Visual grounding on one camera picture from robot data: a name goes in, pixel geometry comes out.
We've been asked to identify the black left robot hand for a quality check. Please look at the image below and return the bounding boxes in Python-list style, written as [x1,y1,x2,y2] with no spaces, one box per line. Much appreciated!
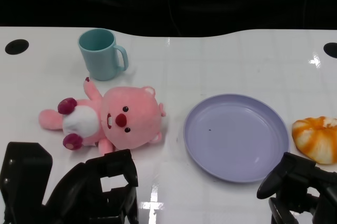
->
[0,141,139,224]

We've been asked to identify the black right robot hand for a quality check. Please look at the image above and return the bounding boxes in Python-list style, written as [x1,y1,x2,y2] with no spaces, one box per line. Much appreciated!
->
[256,151,337,224]

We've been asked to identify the pink plush doll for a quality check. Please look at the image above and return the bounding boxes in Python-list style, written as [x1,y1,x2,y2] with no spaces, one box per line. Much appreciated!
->
[38,77,167,156]

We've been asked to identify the purple plastic plate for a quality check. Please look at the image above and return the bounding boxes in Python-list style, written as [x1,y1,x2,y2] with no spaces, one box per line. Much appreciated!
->
[183,93,290,184]

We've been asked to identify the orange white bread toy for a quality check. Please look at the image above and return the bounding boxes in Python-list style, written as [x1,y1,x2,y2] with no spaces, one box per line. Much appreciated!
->
[291,116,337,166]

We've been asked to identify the teal plastic mug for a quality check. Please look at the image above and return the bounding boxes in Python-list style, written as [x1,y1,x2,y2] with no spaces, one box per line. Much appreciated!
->
[77,28,129,82]

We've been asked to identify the black round table grommet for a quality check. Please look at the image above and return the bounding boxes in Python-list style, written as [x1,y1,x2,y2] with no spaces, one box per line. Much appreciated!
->
[323,42,337,58]
[5,39,29,56]

